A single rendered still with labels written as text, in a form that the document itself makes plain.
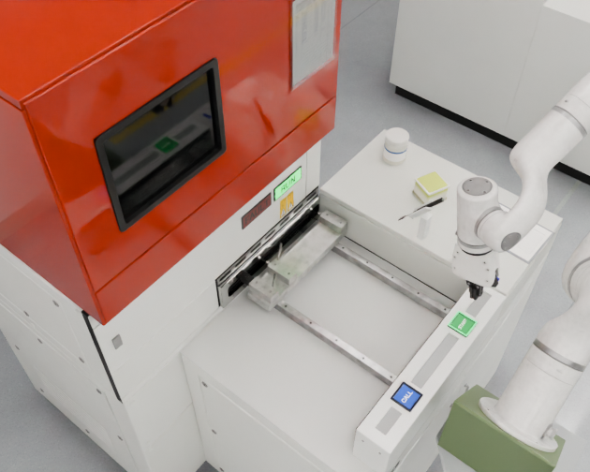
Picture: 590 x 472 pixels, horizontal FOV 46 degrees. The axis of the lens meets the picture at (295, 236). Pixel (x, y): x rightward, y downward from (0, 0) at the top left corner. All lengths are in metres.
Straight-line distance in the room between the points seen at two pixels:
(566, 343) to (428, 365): 0.34
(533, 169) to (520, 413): 0.53
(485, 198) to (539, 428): 0.53
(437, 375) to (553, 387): 0.28
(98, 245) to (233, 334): 0.69
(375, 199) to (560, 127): 0.71
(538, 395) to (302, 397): 0.59
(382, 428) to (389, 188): 0.76
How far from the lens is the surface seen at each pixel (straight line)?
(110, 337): 1.64
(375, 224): 2.02
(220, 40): 1.35
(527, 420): 1.64
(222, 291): 1.89
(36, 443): 2.84
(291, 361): 1.89
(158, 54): 1.24
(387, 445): 1.64
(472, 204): 1.47
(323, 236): 2.06
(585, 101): 1.54
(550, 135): 1.52
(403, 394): 1.70
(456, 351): 1.79
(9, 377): 3.01
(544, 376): 1.62
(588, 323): 1.57
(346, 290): 2.02
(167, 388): 2.00
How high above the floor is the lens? 2.45
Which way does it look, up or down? 50 degrees down
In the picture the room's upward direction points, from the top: straight up
